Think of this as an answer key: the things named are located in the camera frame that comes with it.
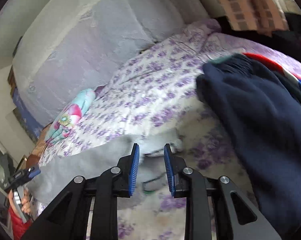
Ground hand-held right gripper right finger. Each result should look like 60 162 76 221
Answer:
163 143 283 240

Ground grey pants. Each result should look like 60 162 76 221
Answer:
26 126 183 209

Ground blue patterned cloth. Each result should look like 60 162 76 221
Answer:
11 86 42 142

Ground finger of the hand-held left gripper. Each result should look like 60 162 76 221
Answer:
28 167 41 179

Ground purple floral bedsheet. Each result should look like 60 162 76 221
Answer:
28 17 301 240

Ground red and blue garment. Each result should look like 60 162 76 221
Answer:
242 52 301 94

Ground person's left hand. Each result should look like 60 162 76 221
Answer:
21 189 33 217

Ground person's left forearm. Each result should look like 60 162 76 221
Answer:
8 204 33 240

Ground plaid curtain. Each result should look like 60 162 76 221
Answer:
205 0 291 37

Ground folded floral teal quilt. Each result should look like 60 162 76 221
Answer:
44 88 97 145

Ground brown pillow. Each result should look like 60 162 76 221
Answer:
26 130 53 168

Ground navy garment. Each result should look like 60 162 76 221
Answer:
195 54 301 235

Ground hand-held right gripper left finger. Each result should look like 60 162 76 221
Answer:
21 143 140 240

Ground white lace cover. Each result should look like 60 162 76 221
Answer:
12 0 211 110

